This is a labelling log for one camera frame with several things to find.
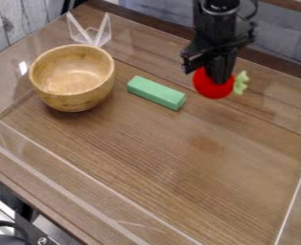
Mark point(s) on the black metal table bracket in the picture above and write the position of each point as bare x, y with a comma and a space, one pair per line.
37, 237

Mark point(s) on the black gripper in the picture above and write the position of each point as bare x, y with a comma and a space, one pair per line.
220, 36

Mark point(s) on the clear acrylic tray walls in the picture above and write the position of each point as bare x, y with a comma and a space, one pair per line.
132, 174

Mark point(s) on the green rectangular block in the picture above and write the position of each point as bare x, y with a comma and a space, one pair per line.
155, 92

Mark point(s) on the red knitted fruit green leaf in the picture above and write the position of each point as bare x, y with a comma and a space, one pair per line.
215, 91

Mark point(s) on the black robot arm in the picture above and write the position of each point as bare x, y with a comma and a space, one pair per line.
222, 7

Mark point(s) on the wooden bowl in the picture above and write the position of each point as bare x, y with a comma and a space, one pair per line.
72, 77

